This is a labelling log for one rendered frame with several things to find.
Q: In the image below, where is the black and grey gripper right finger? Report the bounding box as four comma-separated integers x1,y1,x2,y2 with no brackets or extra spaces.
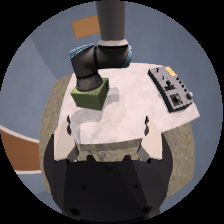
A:
137,116,173,193

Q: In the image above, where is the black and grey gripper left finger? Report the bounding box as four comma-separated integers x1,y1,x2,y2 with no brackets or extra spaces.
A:
43,115,79,196

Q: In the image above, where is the dark grey control console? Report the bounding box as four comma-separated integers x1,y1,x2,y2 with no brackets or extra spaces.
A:
148,66,194,113

